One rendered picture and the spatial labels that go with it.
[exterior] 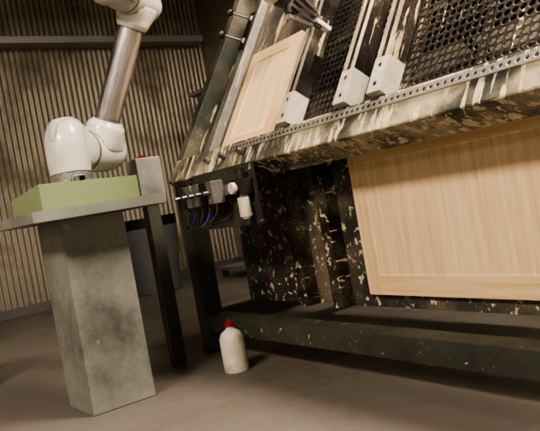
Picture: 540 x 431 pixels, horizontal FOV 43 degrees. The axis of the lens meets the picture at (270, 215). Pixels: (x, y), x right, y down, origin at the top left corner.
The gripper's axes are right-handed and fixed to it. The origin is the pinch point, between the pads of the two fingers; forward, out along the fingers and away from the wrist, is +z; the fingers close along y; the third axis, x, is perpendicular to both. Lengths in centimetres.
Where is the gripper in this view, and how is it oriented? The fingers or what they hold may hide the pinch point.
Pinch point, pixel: (321, 25)
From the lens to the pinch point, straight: 258.1
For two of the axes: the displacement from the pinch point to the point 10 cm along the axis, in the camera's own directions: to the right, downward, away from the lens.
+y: 3.0, -9.2, 2.6
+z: 7.8, 3.9, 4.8
